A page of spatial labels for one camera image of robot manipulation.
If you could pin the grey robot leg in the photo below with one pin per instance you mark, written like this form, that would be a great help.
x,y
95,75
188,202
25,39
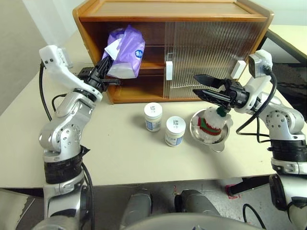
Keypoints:
x,y
138,208
194,203

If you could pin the white plush toy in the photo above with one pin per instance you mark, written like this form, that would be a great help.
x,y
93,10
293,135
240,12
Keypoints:
x,y
211,124

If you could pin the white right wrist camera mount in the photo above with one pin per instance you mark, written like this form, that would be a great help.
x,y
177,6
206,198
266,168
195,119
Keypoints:
x,y
254,83

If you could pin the grey robot left leg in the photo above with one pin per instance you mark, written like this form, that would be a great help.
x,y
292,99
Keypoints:
x,y
138,208

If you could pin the metal bowl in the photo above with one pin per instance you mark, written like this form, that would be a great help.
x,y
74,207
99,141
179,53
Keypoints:
x,y
199,134

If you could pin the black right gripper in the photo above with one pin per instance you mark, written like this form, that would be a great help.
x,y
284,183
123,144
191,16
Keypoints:
x,y
237,95

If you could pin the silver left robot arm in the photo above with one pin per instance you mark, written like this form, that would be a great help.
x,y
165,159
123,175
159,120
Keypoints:
x,y
64,134

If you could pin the wooden cabinet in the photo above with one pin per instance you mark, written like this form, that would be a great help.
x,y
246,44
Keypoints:
x,y
168,10

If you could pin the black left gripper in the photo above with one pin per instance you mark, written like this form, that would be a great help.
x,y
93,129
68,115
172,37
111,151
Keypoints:
x,y
94,79

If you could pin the grey robot torso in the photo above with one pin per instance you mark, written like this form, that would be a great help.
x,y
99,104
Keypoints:
x,y
182,222

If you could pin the grey robot right leg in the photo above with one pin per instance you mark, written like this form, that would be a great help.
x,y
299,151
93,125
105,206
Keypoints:
x,y
194,203

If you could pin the black-edged side table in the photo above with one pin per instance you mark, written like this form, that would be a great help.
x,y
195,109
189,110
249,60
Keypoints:
x,y
295,38

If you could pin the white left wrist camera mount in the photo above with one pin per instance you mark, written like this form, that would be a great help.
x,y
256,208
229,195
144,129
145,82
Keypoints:
x,y
64,76

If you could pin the ribbed glass sliding door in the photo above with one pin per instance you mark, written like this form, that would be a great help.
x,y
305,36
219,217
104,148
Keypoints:
x,y
251,36
169,48

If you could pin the white bottle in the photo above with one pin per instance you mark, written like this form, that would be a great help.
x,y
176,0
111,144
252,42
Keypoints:
x,y
153,117
175,131

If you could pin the purple tissue pack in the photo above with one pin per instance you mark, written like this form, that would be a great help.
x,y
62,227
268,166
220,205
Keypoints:
x,y
127,52

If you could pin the black table leg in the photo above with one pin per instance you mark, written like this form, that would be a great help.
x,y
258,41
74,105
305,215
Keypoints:
x,y
251,184

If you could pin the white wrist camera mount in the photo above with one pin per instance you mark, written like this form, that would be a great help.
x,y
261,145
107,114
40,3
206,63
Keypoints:
x,y
64,76
254,83

